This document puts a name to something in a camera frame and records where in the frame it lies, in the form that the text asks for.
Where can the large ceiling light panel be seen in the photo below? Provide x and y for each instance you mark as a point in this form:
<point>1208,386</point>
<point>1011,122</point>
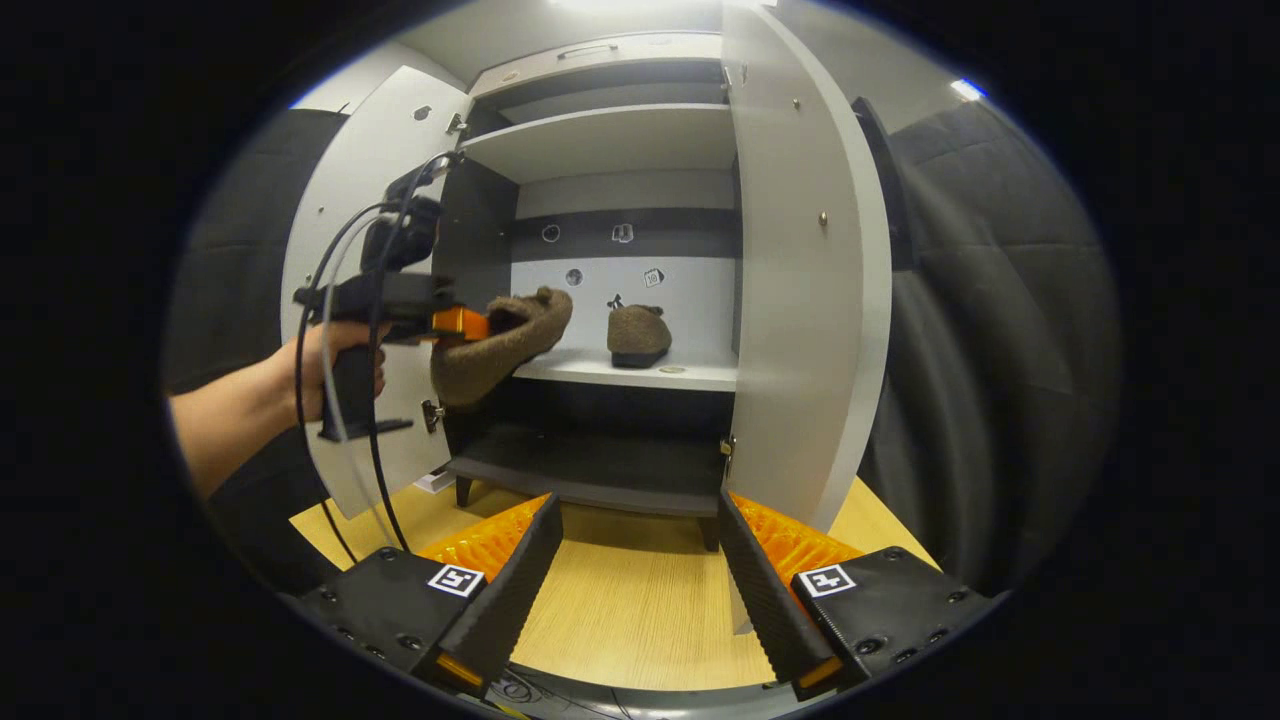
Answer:
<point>630,4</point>

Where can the small ceiling light panel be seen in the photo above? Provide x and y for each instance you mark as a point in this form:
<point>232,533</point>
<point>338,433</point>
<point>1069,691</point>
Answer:
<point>967,90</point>

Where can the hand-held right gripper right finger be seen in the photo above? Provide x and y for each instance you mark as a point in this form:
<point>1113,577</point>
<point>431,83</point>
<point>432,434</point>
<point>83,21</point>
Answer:
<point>765,590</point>

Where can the grey cabinet drawer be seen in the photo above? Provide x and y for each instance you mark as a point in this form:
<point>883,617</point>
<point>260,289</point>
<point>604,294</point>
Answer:
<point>640,55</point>

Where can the grey cabinet door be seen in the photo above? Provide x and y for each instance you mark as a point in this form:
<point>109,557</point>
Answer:
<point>340,200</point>
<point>800,350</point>

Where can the grey shoe cabinet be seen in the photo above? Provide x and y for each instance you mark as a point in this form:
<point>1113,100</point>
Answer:
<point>610,140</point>

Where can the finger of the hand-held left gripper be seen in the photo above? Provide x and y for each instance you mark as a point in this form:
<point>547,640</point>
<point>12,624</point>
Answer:
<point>460,323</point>

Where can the black backdrop cloth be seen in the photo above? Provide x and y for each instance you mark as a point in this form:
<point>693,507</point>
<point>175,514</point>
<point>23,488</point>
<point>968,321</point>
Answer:
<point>240,250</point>
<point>1000,350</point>

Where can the brown fuzzy shoe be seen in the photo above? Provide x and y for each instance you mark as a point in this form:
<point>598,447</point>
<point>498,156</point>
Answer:
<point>500,355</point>
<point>638,335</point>

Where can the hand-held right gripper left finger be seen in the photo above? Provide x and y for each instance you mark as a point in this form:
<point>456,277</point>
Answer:
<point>520,580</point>

